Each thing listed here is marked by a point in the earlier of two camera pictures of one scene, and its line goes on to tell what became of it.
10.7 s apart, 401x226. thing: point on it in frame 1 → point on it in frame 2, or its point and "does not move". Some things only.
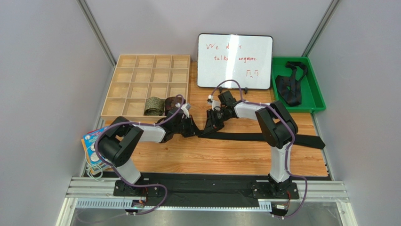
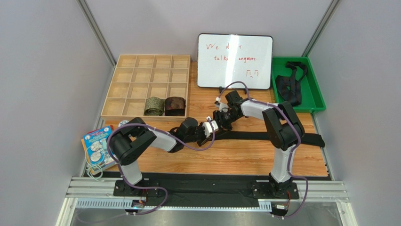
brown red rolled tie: [170, 102] does not move
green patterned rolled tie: [154, 106] does not move
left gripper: [190, 127] → [203, 134]
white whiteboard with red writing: [246, 59] does not move
